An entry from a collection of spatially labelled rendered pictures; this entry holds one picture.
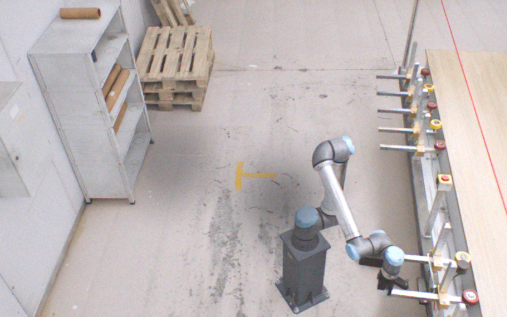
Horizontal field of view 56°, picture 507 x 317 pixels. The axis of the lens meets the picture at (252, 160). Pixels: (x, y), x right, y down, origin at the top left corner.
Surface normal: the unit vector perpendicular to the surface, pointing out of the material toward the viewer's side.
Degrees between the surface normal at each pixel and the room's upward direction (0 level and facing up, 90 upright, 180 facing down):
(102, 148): 90
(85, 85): 90
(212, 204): 0
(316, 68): 0
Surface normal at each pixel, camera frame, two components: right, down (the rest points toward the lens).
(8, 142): 1.00, 0.00
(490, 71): -0.04, -0.74
